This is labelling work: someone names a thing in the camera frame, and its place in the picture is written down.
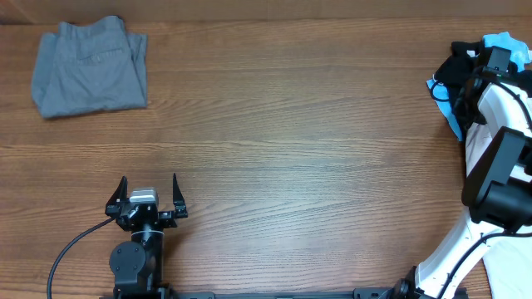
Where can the black shirt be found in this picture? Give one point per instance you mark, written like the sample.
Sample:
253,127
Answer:
450,77

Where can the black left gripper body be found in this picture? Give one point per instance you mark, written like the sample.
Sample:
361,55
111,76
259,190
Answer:
165,220

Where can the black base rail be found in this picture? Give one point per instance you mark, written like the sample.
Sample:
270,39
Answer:
358,293

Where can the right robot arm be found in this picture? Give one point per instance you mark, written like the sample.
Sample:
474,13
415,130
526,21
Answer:
496,195

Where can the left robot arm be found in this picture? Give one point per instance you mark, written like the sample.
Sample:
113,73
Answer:
137,265

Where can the beige shorts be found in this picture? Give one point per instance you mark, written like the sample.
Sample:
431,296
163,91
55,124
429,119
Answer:
508,263

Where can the folded grey shorts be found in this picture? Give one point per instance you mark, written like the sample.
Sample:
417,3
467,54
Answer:
86,69

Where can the light blue shirt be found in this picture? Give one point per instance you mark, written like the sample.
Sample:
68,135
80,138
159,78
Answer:
514,81

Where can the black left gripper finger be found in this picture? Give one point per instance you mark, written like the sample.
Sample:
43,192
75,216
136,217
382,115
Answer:
120,193
177,197

